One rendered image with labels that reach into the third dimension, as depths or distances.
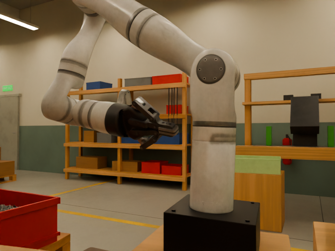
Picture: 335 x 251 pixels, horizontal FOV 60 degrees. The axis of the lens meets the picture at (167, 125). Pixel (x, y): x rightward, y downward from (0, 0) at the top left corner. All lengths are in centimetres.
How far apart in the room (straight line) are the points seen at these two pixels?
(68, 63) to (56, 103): 11
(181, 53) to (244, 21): 537
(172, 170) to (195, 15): 319
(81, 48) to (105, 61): 648
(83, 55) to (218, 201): 49
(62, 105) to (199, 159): 36
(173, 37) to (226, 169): 31
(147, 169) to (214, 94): 529
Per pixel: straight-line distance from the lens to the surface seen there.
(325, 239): 101
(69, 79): 77
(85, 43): 81
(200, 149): 59
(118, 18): 74
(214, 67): 59
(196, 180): 60
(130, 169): 610
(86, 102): 71
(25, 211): 82
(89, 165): 673
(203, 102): 59
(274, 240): 76
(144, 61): 666
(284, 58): 572
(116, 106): 65
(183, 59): 68
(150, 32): 68
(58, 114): 75
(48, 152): 841
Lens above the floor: 110
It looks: 1 degrees up
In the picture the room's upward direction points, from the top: straight up
